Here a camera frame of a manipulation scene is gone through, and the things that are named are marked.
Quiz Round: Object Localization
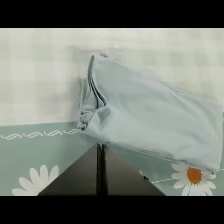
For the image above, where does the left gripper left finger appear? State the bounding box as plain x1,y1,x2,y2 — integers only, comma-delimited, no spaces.
38,143,102,197

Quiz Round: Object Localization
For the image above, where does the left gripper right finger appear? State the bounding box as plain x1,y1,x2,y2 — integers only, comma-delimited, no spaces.
100,142,165,197

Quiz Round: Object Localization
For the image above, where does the pale blue shirt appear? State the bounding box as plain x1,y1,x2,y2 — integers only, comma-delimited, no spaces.
77,53,224,174

